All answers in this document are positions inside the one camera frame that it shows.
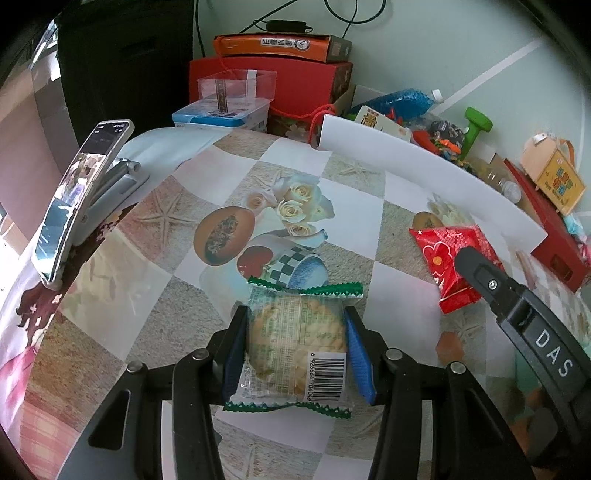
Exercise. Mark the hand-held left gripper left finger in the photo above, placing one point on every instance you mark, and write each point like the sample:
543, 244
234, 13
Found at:
233, 355

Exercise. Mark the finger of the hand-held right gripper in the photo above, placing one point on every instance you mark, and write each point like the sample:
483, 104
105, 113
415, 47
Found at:
489, 281

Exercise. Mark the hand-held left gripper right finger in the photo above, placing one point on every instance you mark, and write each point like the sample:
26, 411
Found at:
360, 364

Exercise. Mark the red flower snack packet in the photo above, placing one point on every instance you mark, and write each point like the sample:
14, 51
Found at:
438, 258

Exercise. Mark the clear green cookie packet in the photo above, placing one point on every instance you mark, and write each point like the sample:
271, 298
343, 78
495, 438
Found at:
295, 341

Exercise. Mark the red gift box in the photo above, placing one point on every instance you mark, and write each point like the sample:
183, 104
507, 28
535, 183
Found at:
549, 240

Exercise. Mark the clear plastic bottle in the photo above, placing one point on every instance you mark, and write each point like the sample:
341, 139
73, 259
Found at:
505, 187

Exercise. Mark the wet wipes pack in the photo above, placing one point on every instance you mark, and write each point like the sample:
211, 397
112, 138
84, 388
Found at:
575, 226

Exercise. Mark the tan cartoon carton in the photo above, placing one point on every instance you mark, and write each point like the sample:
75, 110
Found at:
561, 184

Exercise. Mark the printed checkered tablecloth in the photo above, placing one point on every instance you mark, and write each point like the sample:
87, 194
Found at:
369, 217

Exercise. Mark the white board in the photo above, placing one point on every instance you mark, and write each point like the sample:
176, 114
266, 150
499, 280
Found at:
415, 161

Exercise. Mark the pile of small toys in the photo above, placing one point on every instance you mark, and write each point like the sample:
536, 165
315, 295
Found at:
443, 134

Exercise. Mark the green dumbbell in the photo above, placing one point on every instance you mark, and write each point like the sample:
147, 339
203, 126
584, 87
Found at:
478, 122

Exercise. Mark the yellow card box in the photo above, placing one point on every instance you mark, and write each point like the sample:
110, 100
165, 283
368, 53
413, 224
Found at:
374, 120

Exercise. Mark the blue plastic bottle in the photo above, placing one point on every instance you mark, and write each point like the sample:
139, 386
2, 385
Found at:
401, 99

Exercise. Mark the white phone stand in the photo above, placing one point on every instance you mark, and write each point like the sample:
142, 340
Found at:
115, 180

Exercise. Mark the pink printed cloth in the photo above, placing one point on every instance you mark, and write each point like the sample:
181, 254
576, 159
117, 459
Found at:
18, 369

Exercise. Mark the pale blue cloth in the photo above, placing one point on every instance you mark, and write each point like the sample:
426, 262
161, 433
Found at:
166, 147

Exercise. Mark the smartphone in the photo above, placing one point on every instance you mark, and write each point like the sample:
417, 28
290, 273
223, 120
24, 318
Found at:
78, 184

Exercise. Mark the blue white tissue box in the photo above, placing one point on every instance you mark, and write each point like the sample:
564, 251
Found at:
203, 120

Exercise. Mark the clear plastic box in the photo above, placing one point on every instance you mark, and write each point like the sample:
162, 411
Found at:
240, 87

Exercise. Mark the black cabinet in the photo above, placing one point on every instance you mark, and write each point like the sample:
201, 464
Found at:
129, 69

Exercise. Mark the orange carton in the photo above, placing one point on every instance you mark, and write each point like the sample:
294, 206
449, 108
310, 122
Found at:
268, 46

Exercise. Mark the black power adapter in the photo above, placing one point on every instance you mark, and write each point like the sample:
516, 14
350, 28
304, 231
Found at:
286, 25

